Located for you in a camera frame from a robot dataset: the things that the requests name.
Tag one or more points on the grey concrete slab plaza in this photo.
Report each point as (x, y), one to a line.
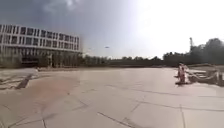
(110, 96)

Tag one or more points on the row of trees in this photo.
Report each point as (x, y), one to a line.
(150, 61)

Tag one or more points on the red white barrier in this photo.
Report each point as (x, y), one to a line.
(181, 74)

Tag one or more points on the large curved glass building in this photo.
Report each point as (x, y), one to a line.
(36, 43)

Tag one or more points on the tall chimney tower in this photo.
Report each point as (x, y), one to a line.
(191, 43)

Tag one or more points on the low stone steps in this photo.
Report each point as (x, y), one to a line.
(16, 80)

